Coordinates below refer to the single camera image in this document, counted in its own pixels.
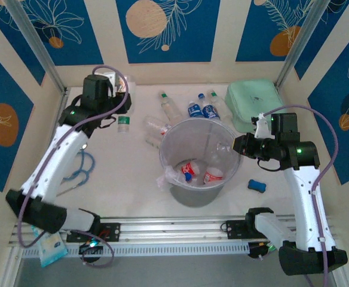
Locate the clear bottle red white label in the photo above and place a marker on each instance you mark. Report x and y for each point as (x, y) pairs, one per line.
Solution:
(156, 124)

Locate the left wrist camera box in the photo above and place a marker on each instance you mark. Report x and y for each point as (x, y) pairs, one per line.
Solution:
(114, 78)

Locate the small clear unlabelled bottle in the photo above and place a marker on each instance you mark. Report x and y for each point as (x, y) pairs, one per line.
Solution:
(222, 146)

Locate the aluminium frame post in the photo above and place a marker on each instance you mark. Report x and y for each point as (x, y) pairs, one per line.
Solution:
(300, 42)
(34, 39)

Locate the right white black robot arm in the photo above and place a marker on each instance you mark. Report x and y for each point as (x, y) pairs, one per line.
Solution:
(309, 209)

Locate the clear bottle green cap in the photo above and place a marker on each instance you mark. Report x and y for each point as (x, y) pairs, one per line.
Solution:
(169, 106)
(222, 106)

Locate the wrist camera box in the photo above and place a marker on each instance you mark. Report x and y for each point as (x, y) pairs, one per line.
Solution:
(262, 128)
(114, 78)

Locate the mint green zip case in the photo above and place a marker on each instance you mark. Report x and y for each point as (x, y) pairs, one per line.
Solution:
(252, 98)

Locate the black electronics board with LED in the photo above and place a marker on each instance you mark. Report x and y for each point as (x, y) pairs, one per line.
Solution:
(91, 248)
(256, 251)

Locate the blue scissors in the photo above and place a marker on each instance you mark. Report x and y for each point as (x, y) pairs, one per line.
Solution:
(93, 164)

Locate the crushed clear plastic bottle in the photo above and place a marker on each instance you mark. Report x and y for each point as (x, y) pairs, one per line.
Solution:
(153, 141)

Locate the grey mesh waste bin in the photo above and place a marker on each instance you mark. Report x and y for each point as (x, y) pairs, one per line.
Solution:
(192, 198)

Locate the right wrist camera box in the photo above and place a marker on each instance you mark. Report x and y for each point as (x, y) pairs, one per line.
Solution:
(262, 128)

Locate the orange label bottle orange cap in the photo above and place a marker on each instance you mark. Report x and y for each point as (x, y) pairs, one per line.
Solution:
(213, 175)

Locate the green label bottle white cap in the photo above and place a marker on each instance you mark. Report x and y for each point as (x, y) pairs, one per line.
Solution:
(123, 122)

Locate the blue label bottle white cap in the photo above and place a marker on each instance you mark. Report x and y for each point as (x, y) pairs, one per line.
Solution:
(194, 111)

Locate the blue bone-shaped toy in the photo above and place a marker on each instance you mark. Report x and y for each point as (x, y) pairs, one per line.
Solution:
(256, 185)

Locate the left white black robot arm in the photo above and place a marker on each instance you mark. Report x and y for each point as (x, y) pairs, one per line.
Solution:
(52, 161)

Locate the red label bottle blue cap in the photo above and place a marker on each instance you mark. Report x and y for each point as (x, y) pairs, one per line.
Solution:
(191, 169)

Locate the pepsi bottle blue cap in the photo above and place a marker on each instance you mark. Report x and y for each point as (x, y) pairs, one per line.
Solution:
(209, 111)

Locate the aluminium frame rail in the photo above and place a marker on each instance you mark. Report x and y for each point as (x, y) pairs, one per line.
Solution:
(174, 230)

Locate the light blue wipes pack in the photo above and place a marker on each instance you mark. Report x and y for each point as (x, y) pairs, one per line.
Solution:
(52, 251)

